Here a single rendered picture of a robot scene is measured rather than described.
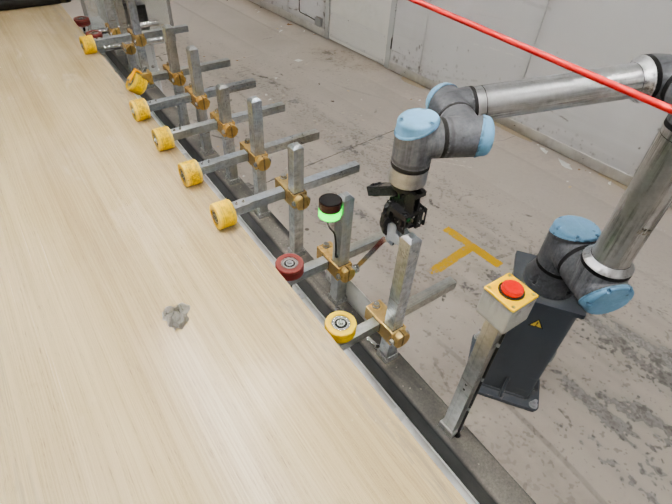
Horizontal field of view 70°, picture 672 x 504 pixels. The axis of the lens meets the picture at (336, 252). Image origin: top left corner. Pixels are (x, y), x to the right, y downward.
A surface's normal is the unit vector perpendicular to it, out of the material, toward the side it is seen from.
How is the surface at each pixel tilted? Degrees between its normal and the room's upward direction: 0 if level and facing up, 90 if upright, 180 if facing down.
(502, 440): 0
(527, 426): 0
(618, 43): 90
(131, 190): 0
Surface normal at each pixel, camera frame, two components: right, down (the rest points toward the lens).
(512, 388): -0.34, 0.63
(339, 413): 0.05, -0.73
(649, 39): -0.76, 0.41
